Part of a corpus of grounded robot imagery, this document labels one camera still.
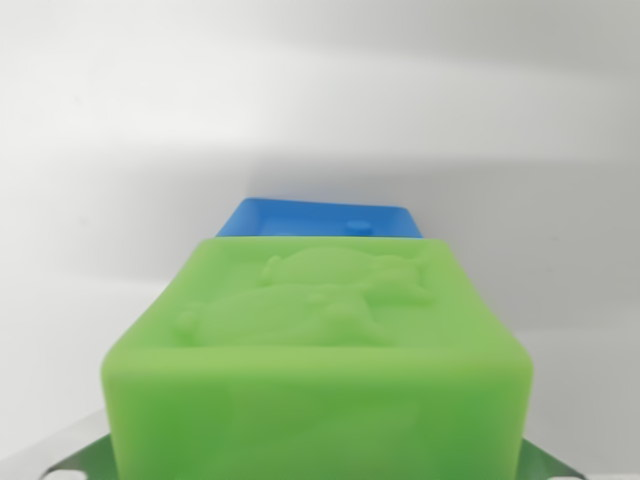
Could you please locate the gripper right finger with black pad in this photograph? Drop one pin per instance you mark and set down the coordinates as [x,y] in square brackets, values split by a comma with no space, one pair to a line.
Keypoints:
[547,462]

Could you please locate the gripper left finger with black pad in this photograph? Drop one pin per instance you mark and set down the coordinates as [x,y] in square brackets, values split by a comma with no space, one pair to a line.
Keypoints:
[87,460]

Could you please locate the green embossed cube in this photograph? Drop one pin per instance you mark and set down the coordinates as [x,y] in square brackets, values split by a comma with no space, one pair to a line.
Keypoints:
[320,380]

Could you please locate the blue embossed cube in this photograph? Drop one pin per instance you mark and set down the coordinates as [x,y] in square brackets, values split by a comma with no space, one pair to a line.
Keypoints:
[310,220]

